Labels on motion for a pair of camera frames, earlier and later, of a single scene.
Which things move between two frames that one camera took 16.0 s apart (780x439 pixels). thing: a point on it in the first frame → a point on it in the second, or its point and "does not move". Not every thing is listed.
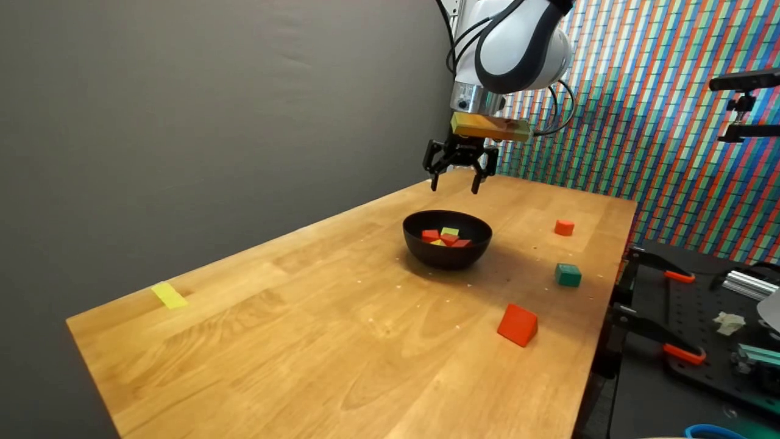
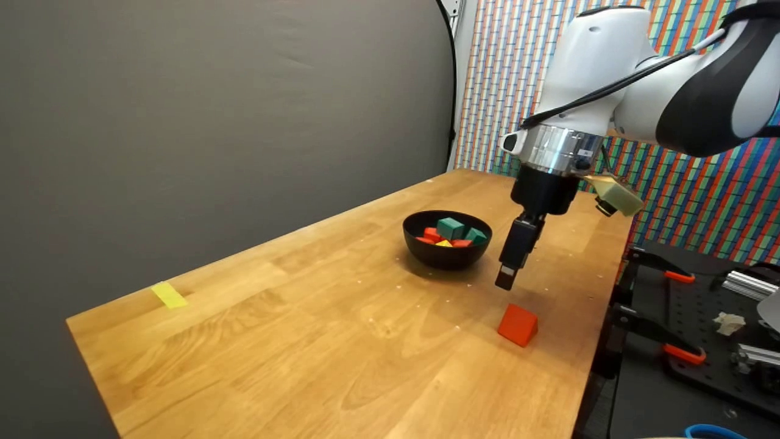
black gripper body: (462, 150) → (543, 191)
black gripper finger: (434, 160) → (518, 244)
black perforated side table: (691, 339) does not move
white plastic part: (727, 322) does not move
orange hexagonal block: (429, 234) does not move
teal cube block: (568, 274) → (477, 234)
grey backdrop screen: (149, 139) does not move
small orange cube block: (462, 241) does not move
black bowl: (446, 239) does not move
